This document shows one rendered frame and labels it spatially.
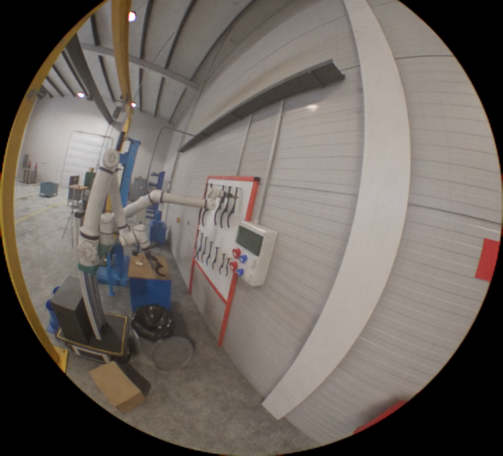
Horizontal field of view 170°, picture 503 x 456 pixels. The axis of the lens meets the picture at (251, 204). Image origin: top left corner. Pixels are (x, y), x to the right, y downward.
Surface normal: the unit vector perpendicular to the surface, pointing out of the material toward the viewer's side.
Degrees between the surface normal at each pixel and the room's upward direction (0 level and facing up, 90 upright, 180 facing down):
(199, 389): 0
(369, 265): 90
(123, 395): 0
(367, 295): 90
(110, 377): 0
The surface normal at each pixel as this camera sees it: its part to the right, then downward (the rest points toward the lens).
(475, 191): -0.80, -0.16
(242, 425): 0.22, -0.98
